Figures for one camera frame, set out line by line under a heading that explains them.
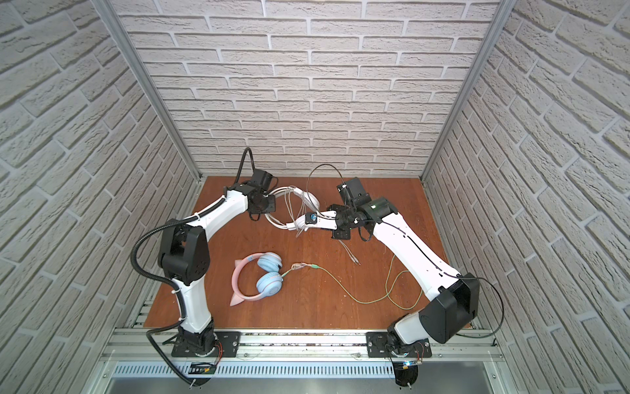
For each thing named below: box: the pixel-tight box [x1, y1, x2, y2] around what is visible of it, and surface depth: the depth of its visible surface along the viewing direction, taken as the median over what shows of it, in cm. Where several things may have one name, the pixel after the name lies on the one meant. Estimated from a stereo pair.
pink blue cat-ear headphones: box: [229, 251, 284, 307], surface depth 84 cm
